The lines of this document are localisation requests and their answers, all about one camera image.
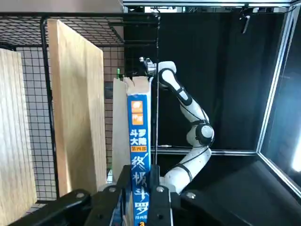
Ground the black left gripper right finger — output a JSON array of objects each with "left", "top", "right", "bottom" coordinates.
[{"left": 150, "top": 164, "right": 238, "bottom": 226}]

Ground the black wire shelf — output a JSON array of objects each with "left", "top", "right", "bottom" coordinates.
[{"left": 0, "top": 12, "right": 162, "bottom": 205}]

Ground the aluminium frame profile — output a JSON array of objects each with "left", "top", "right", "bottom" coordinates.
[{"left": 123, "top": 0, "right": 301, "bottom": 189}]

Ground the silver hanging hook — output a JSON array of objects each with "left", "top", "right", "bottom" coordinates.
[{"left": 239, "top": 3, "right": 251, "bottom": 35}]

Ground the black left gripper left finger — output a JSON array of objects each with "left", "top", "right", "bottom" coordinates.
[{"left": 11, "top": 164, "right": 132, "bottom": 226}]

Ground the blue illustrated book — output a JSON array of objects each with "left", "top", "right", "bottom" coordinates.
[{"left": 123, "top": 75, "right": 152, "bottom": 226}]

